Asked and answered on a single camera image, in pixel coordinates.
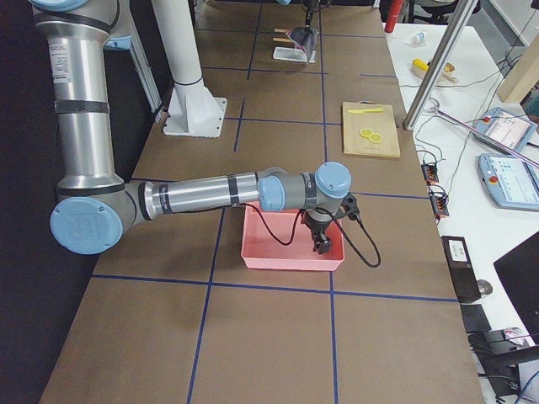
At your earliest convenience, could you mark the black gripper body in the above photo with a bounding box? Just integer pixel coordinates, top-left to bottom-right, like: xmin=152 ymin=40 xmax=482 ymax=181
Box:
xmin=303 ymin=0 xmax=320 ymax=26
xmin=303 ymin=210 xmax=334 ymax=241

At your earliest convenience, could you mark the grey wiping cloth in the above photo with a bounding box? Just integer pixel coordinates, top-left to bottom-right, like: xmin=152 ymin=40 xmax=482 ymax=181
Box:
xmin=289 ymin=27 xmax=318 ymax=61

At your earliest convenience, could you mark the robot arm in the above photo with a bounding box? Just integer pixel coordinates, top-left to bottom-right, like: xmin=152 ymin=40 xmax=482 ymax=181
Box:
xmin=276 ymin=0 xmax=321 ymax=28
xmin=31 ymin=1 xmax=351 ymax=255

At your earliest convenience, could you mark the white rack tray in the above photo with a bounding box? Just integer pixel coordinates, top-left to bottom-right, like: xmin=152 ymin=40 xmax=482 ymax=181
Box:
xmin=272 ymin=46 xmax=317 ymax=64

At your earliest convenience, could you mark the pink plastic bin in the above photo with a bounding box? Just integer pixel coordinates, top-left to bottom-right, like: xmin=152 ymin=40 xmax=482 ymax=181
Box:
xmin=241 ymin=202 xmax=344 ymax=271

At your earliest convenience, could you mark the red fire extinguisher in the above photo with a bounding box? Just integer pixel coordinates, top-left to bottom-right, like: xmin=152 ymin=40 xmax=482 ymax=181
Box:
xmin=384 ymin=0 xmax=403 ymax=34

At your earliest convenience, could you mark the lemon slice near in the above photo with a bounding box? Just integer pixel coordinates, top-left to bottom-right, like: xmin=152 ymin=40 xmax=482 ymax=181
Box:
xmin=369 ymin=133 xmax=382 ymax=143

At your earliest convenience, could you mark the wooden cutting board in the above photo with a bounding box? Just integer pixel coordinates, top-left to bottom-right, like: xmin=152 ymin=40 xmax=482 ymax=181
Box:
xmin=342 ymin=102 xmax=401 ymax=159

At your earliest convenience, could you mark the white bottle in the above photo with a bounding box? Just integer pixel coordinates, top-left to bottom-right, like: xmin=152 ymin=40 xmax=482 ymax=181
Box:
xmin=404 ymin=31 xmax=426 ymax=47

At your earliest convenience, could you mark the orange connector block far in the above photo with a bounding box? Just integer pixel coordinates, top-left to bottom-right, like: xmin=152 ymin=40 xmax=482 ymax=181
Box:
xmin=421 ymin=162 xmax=439 ymax=184

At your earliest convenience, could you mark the orange connector block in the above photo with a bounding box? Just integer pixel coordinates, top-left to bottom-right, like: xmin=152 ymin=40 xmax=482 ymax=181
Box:
xmin=421 ymin=162 xmax=439 ymax=184
xmin=428 ymin=184 xmax=450 ymax=220

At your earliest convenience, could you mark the orange connector block near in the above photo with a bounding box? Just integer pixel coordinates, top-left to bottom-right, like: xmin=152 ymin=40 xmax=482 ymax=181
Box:
xmin=428 ymin=184 xmax=450 ymax=220

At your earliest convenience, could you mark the yellow plastic knife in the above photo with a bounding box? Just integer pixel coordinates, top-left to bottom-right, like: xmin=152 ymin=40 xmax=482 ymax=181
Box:
xmin=346 ymin=107 xmax=384 ymax=114

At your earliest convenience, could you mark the black power box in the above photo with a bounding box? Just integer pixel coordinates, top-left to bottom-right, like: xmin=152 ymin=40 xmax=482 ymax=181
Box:
xmin=440 ymin=236 xmax=481 ymax=304

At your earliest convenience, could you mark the black monitor corner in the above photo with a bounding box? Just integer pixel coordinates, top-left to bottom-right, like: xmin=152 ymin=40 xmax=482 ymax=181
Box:
xmin=494 ymin=235 xmax=538 ymax=343

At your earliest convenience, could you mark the teach pendant near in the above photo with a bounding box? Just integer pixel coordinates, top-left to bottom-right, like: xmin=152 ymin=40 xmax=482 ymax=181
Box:
xmin=478 ymin=153 xmax=538 ymax=211

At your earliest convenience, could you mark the teach pendant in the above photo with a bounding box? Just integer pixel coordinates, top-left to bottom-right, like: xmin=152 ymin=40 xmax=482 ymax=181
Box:
xmin=473 ymin=107 xmax=537 ymax=152
xmin=478 ymin=153 xmax=538 ymax=211

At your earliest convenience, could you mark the teach pendant far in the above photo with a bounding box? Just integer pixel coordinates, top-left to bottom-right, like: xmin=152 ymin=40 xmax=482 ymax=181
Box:
xmin=473 ymin=107 xmax=537 ymax=152

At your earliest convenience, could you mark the aluminium frame post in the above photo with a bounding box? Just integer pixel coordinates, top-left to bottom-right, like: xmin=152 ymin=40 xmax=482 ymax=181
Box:
xmin=403 ymin=0 xmax=477 ymax=130

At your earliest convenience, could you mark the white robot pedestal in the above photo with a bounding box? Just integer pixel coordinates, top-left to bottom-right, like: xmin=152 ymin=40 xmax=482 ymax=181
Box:
xmin=152 ymin=0 xmax=227 ymax=138

